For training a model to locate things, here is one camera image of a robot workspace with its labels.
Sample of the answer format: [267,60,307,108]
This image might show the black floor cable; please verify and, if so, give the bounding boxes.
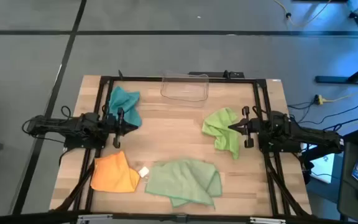
[287,101,358,131]

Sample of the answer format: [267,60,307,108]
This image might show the black desk leg frame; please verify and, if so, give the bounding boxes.
[314,0,358,85]

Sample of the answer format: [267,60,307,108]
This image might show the cream cable with black plug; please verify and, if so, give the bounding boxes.
[273,0,333,27]

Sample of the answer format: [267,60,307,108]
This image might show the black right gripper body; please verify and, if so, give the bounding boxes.
[242,106,262,149]

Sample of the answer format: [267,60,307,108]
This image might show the small white tag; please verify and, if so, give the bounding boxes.
[137,166,150,179]

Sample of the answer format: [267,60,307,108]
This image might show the orange microfiber towel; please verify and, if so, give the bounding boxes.
[90,151,141,193]

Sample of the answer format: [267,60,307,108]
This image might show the black crossbar with silver brackets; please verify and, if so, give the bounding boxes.
[0,210,358,224]

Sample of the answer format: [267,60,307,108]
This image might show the white paper sheet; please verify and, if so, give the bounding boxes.
[309,152,336,184]

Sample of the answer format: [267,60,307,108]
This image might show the teal microfiber towel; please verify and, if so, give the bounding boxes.
[107,86,143,128]

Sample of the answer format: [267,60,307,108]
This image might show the clear plastic tray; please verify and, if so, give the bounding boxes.
[160,73,210,103]

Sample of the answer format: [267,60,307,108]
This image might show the black metal table frame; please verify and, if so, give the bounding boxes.
[54,70,311,218]

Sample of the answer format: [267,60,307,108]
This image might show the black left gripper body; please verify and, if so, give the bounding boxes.
[106,107,127,149]

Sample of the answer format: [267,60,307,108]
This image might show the lime green microfiber towel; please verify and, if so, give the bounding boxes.
[201,107,241,161]

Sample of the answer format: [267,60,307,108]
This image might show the pale green towel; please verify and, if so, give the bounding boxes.
[144,158,223,208]

